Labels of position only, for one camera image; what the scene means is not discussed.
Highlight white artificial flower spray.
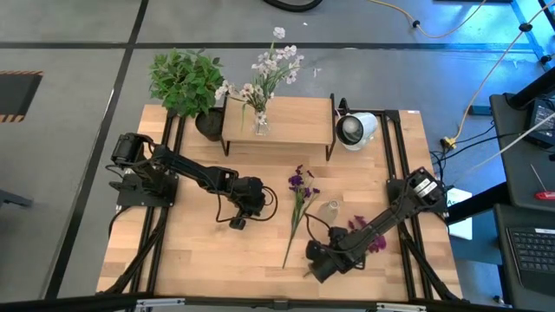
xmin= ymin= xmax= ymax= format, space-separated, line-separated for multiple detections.
xmin=214 ymin=26 xmax=305 ymax=131

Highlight yellow hanging power cable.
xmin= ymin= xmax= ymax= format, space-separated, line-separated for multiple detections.
xmin=440 ymin=0 xmax=555 ymax=151

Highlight white cable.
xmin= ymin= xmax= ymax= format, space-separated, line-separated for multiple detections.
xmin=470 ymin=111 xmax=555 ymax=172

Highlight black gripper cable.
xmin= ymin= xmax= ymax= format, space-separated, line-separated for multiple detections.
xmin=214 ymin=185 xmax=279 ymax=224
xmin=304 ymin=211 xmax=333 ymax=237

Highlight black floor cables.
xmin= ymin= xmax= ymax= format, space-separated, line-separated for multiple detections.
xmin=428 ymin=123 xmax=521 ymax=190

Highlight green plant in black pot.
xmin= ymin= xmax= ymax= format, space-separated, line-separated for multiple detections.
xmin=148 ymin=47 xmax=226 ymax=142

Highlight magenta artificial flower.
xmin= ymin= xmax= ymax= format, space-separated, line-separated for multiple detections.
xmin=302 ymin=215 xmax=389 ymax=278

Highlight black side table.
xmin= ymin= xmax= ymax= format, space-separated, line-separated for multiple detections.
xmin=446 ymin=77 xmax=555 ymax=224

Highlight white paper box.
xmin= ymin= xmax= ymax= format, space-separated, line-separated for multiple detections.
xmin=445 ymin=186 xmax=473 ymax=242

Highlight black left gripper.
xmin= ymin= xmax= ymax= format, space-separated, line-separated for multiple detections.
xmin=228 ymin=176 xmax=266 ymax=231

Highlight red handled screwdriver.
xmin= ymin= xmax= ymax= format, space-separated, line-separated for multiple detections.
xmin=530 ymin=163 xmax=555 ymax=202

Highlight yellow floor cable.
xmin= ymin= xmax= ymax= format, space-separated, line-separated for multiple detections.
xmin=367 ymin=0 xmax=489 ymax=40

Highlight wooden shelf with black legs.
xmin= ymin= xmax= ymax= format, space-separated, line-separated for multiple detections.
xmin=219 ymin=93 xmax=337 ymax=162

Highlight slim clear glass vase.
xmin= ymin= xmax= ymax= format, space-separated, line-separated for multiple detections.
xmin=252 ymin=110 xmax=271 ymax=137

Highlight hazard striped floor hatch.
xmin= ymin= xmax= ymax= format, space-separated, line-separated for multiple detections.
xmin=0 ymin=70 xmax=45 ymax=124

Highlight black frame crossbar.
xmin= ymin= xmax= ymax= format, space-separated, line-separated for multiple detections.
xmin=0 ymin=293 xmax=555 ymax=312

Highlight black side desk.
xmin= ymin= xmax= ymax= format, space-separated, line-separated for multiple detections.
xmin=493 ymin=202 xmax=555 ymax=311

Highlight black aluminium frame rail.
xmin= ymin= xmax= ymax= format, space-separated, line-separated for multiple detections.
xmin=337 ymin=97 xmax=463 ymax=303
xmin=97 ymin=107 xmax=188 ymax=296

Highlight black laptop keyboard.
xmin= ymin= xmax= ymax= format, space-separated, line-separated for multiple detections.
xmin=505 ymin=226 xmax=555 ymax=296

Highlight dark purple artificial flower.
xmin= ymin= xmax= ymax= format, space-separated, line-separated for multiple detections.
xmin=281 ymin=164 xmax=322 ymax=270

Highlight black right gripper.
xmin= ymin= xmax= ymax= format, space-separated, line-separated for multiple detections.
xmin=305 ymin=239 xmax=361 ymax=283

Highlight white round spotlight lamp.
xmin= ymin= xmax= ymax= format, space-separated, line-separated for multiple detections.
xmin=336 ymin=111 xmax=379 ymax=153

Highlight black floor hose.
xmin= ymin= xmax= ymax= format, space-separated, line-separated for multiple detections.
xmin=262 ymin=0 xmax=324 ymax=13

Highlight grey chair leg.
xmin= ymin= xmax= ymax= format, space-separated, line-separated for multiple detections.
xmin=0 ymin=188 xmax=35 ymax=210

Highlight labelled ribbed glass vase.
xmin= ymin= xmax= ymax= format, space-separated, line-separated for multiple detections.
xmin=318 ymin=198 xmax=342 ymax=224

